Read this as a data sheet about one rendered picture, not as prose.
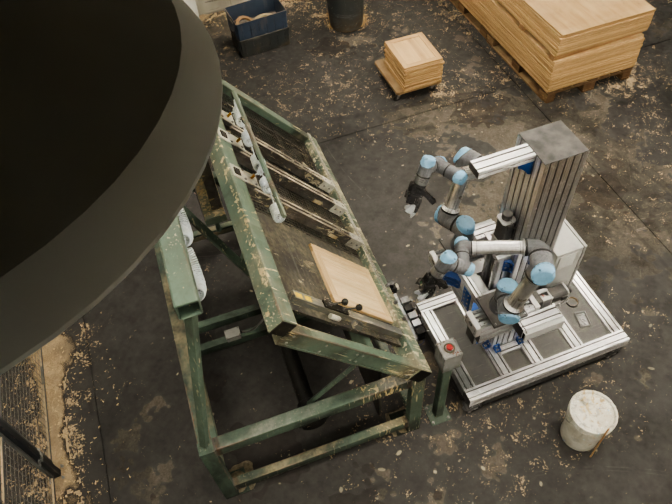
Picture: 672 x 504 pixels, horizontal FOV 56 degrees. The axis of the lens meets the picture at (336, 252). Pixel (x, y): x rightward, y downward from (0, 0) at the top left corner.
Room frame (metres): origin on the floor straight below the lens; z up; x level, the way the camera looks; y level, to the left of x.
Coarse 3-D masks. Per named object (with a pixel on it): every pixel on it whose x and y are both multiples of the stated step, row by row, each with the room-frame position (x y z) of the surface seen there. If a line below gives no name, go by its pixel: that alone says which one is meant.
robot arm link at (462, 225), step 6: (462, 216) 2.47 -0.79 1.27; (468, 216) 2.47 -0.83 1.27; (456, 222) 2.44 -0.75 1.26; (462, 222) 2.43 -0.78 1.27; (468, 222) 2.43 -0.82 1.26; (474, 222) 2.43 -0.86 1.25; (450, 228) 2.44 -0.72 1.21; (456, 228) 2.42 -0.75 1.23; (462, 228) 2.39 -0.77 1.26; (468, 228) 2.38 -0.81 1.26; (474, 228) 2.40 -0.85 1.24; (456, 234) 2.41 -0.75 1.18; (462, 234) 2.38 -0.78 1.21; (468, 234) 2.37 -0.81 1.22
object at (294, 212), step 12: (240, 168) 2.49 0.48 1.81; (252, 180) 2.44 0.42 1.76; (252, 192) 2.42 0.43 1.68; (264, 204) 2.44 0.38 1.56; (288, 204) 2.51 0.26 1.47; (288, 216) 2.47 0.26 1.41; (300, 216) 2.49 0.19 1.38; (312, 216) 2.55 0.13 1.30; (312, 228) 2.51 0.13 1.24; (324, 228) 2.53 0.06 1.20; (336, 228) 2.59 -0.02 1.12; (336, 240) 2.55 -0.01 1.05; (348, 240) 2.57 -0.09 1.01; (360, 240) 2.61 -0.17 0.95
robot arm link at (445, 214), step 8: (464, 152) 2.63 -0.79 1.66; (472, 152) 2.62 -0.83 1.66; (456, 160) 2.62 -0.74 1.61; (464, 160) 2.59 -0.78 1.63; (456, 184) 2.56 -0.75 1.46; (464, 184) 2.55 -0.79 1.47; (456, 192) 2.54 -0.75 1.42; (448, 200) 2.54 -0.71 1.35; (456, 200) 2.52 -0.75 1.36; (440, 208) 2.56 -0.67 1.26; (448, 208) 2.52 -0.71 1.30; (456, 208) 2.52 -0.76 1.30; (440, 216) 2.51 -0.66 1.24; (448, 216) 2.49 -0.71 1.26; (456, 216) 2.49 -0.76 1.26; (440, 224) 2.50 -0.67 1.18; (448, 224) 2.46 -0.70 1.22
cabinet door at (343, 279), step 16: (320, 256) 2.24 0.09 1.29; (336, 256) 2.34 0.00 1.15; (320, 272) 2.10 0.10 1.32; (336, 272) 2.17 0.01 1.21; (352, 272) 2.27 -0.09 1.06; (368, 272) 2.38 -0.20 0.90; (336, 288) 2.02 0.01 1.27; (352, 288) 2.11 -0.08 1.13; (368, 288) 2.20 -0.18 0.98; (352, 304) 1.95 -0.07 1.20; (368, 304) 2.04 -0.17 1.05; (384, 304) 2.12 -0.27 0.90; (384, 320) 1.97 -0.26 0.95
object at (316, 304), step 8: (288, 296) 1.75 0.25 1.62; (296, 296) 1.74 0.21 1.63; (304, 296) 1.77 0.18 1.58; (304, 304) 1.74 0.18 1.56; (312, 304) 1.75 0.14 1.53; (320, 304) 1.77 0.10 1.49; (328, 312) 1.77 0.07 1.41; (336, 312) 1.78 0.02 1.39; (352, 312) 1.85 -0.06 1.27; (352, 320) 1.81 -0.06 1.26; (360, 320) 1.82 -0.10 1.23; (368, 320) 1.85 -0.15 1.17; (376, 320) 1.89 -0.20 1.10; (368, 328) 1.83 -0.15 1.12; (376, 328) 1.84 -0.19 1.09; (384, 328) 1.86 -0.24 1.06; (392, 328) 1.90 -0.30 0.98; (392, 336) 1.87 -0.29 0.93; (400, 336) 1.89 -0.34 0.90
